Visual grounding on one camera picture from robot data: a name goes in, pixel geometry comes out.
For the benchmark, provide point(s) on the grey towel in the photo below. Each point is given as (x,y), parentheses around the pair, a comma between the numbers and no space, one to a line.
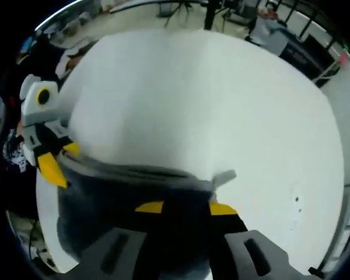
(105,198)

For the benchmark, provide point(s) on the black monitor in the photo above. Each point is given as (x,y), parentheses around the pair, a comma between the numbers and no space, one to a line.
(306,55)

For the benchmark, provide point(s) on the black floor stand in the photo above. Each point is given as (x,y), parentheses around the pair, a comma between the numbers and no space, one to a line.
(211,13)

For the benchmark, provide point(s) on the pink hanging tag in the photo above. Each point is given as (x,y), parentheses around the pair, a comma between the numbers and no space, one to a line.
(345,59)

